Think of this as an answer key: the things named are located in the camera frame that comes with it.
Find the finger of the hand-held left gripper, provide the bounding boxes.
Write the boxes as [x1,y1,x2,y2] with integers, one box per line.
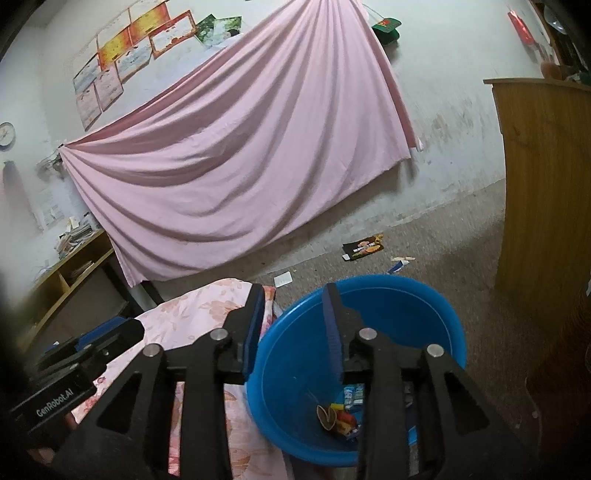
[37,339,114,377]
[76,318,145,354]

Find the wooden cabinet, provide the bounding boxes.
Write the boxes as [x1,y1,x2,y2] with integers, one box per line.
[483,78,591,305]

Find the green photo print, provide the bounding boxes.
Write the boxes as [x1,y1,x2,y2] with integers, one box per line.
[196,15,218,47]
[213,16,243,47]

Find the pink floral blanket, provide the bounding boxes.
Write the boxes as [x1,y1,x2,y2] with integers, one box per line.
[69,277,296,480]

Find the white wall paper sheets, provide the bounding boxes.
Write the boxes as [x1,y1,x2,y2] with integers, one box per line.
[34,185,70,232]

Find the pink hanging sheet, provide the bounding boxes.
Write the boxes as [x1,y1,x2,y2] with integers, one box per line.
[60,0,426,288]

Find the wooden desk shelf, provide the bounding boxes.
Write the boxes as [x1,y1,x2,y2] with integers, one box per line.
[28,228,139,356]

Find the black snack wrapper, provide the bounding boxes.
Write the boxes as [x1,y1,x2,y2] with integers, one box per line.
[342,234,385,262]

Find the group of wall certificates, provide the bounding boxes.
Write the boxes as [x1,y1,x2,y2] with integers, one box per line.
[73,0,197,132]

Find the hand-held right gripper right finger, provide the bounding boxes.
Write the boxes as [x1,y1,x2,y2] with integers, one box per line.
[322,282,532,480]

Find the blue plastic basin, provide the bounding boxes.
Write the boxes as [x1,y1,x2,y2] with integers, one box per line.
[246,275,467,468]

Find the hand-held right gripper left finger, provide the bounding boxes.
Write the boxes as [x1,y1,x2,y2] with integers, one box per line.
[55,282,267,480]

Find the green cap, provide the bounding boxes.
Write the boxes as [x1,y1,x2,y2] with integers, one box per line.
[372,17,402,45]

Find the red wrapper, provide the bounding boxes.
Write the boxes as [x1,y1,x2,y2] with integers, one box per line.
[333,408,362,438]

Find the red hanging packet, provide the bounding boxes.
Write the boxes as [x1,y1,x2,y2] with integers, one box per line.
[507,10,536,47]

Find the wire wall rack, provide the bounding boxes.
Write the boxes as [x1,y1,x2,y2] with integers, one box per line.
[37,145,65,174]

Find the pile of papers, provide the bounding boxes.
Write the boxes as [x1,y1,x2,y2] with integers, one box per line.
[55,215,103,259]

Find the blue white packet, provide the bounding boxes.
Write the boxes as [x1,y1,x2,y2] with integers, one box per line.
[343,384,366,411]

